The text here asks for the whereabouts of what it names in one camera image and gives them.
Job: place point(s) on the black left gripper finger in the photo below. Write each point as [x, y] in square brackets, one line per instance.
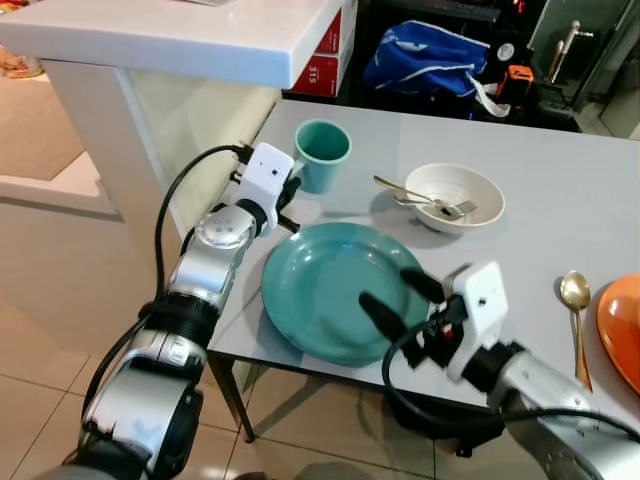
[295, 184]

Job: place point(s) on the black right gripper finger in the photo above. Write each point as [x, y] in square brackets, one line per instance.
[422, 285]
[385, 318]

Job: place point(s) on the teal cup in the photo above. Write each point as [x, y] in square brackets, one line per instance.
[322, 165]

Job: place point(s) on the teal round plate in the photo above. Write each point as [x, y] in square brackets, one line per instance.
[320, 290]

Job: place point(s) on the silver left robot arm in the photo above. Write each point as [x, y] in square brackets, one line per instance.
[205, 260]

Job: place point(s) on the silver fork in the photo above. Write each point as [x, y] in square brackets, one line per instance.
[466, 208]

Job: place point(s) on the red white box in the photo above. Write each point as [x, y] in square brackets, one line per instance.
[315, 78]
[330, 35]

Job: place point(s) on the white ceramic bowl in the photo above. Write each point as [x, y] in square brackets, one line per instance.
[470, 185]

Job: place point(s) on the gold spoon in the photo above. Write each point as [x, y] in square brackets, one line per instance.
[575, 290]

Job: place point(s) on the black table leg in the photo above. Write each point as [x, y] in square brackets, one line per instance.
[232, 395]

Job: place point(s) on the blue white bag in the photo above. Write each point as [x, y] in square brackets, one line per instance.
[420, 60]

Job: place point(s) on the orange plate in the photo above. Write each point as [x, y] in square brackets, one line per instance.
[620, 330]

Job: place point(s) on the white kitchen counter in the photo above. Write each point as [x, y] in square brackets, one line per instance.
[180, 40]

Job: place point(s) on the orange black device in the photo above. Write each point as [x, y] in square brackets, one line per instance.
[519, 82]

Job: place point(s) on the small white round dial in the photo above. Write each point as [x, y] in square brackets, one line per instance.
[506, 52]

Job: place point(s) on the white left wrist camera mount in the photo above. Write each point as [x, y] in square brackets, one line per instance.
[268, 172]

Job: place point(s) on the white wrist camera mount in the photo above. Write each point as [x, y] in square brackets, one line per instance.
[480, 310]
[268, 172]

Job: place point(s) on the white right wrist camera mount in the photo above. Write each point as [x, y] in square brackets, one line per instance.
[480, 310]

